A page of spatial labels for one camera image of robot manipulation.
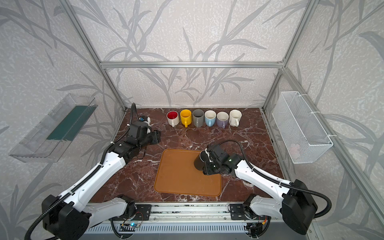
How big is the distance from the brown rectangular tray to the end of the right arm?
0.45 feet

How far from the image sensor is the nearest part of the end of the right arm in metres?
0.57

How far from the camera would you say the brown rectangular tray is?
82cm
